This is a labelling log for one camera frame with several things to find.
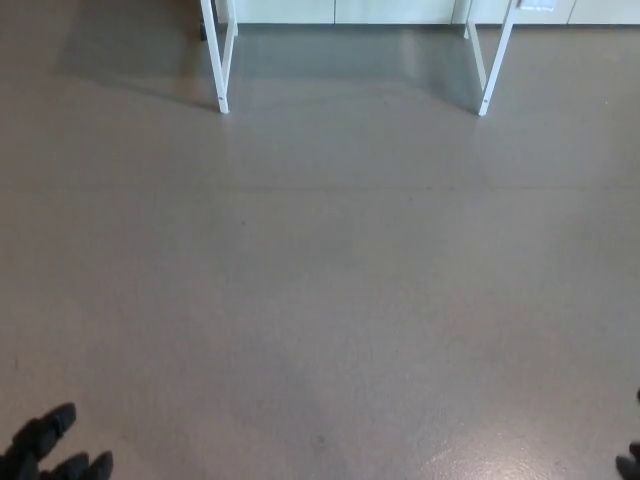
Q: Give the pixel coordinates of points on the black caster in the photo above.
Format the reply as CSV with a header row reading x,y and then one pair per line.
x,y
202,31

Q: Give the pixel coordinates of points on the white cabinet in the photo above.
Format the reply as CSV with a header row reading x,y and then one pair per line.
x,y
350,10

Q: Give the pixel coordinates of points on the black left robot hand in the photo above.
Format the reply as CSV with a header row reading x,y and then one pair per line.
x,y
30,450

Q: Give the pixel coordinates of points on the white desk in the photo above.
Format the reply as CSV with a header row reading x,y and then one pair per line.
x,y
220,75

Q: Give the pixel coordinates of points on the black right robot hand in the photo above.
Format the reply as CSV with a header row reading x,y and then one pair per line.
x,y
631,465

